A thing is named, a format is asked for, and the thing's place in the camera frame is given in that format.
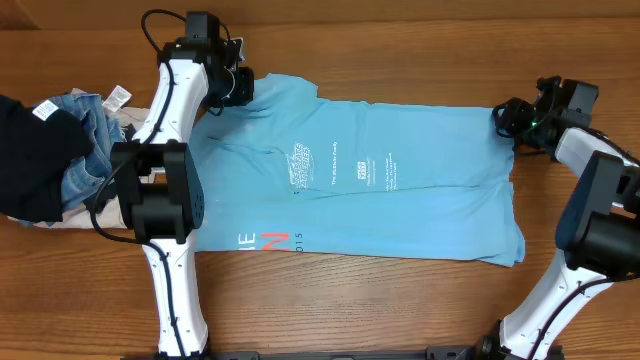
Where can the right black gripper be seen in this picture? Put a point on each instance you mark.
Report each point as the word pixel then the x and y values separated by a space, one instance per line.
pixel 511 120

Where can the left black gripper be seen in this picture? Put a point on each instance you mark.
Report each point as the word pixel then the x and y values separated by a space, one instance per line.
pixel 246 93

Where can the light blue t-shirt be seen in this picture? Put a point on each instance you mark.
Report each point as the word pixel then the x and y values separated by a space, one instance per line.
pixel 292 171

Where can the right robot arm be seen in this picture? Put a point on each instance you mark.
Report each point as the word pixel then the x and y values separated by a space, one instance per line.
pixel 597 236

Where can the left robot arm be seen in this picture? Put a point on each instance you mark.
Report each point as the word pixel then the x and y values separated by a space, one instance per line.
pixel 157 185

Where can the blue denim jeans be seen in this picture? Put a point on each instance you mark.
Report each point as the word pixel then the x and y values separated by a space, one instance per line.
pixel 86 174

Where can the black folded garment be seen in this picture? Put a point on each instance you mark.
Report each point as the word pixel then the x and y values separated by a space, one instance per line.
pixel 37 146

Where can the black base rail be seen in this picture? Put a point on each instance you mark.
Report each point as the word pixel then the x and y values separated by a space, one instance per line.
pixel 430 353

